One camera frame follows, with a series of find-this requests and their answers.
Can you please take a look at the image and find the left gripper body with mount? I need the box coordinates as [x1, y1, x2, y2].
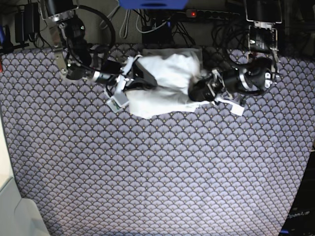
[211, 68, 246, 117]

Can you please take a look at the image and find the right gripper body with mount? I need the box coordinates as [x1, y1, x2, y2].
[106, 55, 142, 113]

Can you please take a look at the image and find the white T-shirt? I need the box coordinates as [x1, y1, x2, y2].
[126, 48, 207, 119]

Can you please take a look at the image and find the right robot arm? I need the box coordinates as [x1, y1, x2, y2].
[39, 0, 158, 113]

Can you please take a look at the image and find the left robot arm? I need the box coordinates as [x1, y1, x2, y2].
[189, 0, 283, 116]

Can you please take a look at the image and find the blue box overhead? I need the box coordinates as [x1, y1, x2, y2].
[119, 0, 188, 10]

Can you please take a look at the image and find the patterned grey table cloth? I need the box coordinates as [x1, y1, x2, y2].
[0, 49, 315, 236]

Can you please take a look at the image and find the black power strip red light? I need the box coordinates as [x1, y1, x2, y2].
[186, 9, 241, 22]

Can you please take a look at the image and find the black power adapter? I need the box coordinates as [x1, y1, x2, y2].
[14, 2, 40, 44]

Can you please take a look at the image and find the grey looped cable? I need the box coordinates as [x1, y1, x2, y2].
[99, 0, 131, 39]

